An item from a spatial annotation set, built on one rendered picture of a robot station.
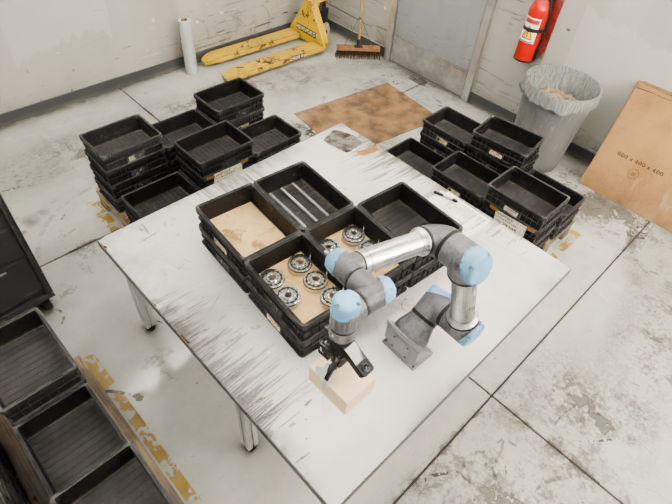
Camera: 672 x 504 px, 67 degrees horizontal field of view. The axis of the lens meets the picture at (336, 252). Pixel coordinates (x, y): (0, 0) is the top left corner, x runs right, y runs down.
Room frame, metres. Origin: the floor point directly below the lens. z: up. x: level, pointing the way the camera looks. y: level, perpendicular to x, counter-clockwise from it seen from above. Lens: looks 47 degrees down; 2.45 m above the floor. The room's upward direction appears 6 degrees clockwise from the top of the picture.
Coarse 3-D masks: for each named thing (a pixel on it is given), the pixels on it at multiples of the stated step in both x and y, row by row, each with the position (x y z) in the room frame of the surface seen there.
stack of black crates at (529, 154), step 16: (480, 128) 3.04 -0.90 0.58; (496, 128) 3.16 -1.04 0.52; (512, 128) 3.10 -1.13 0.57; (480, 144) 2.93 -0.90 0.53; (496, 144) 2.86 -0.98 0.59; (512, 144) 3.02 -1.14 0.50; (528, 144) 3.02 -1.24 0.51; (480, 160) 2.91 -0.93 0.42; (496, 160) 2.84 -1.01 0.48; (512, 160) 2.79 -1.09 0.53; (528, 160) 2.84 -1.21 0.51
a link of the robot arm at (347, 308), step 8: (336, 296) 0.79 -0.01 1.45; (344, 296) 0.79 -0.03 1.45; (352, 296) 0.79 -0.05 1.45; (360, 296) 0.81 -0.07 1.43; (336, 304) 0.77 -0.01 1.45; (344, 304) 0.77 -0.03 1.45; (352, 304) 0.77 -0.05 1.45; (360, 304) 0.78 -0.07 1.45; (336, 312) 0.75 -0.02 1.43; (344, 312) 0.75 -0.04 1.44; (352, 312) 0.75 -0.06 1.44; (360, 312) 0.77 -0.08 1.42; (336, 320) 0.75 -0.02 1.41; (344, 320) 0.74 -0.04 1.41; (352, 320) 0.75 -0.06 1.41; (336, 328) 0.75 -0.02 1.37; (344, 328) 0.74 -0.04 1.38; (352, 328) 0.75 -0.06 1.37
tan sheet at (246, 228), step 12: (252, 204) 1.78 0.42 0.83; (228, 216) 1.68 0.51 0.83; (240, 216) 1.69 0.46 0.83; (252, 216) 1.70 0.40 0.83; (264, 216) 1.70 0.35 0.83; (228, 228) 1.60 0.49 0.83; (240, 228) 1.61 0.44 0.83; (252, 228) 1.62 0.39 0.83; (264, 228) 1.63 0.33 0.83; (276, 228) 1.63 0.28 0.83; (228, 240) 1.53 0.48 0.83; (240, 240) 1.54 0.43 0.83; (252, 240) 1.54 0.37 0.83; (264, 240) 1.55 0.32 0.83; (276, 240) 1.56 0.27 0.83; (240, 252) 1.47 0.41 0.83; (252, 252) 1.47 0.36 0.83
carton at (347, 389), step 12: (324, 360) 0.80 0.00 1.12; (312, 372) 0.77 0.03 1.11; (348, 372) 0.77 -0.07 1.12; (336, 384) 0.73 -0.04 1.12; (348, 384) 0.73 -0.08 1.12; (360, 384) 0.73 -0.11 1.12; (372, 384) 0.75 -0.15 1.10; (336, 396) 0.70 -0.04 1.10; (348, 396) 0.69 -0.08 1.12; (360, 396) 0.71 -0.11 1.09; (348, 408) 0.68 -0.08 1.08
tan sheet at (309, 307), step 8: (280, 264) 1.42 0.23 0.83; (312, 264) 1.44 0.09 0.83; (288, 272) 1.38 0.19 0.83; (288, 280) 1.34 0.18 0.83; (296, 280) 1.34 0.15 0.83; (328, 280) 1.36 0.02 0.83; (304, 296) 1.26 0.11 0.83; (312, 296) 1.27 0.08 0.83; (304, 304) 1.22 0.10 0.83; (312, 304) 1.23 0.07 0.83; (320, 304) 1.23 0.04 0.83; (296, 312) 1.18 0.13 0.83; (304, 312) 1.18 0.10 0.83; (312, 312) 1.19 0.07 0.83; (320, 312) 1.19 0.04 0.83; (304, 320) 1.14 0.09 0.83
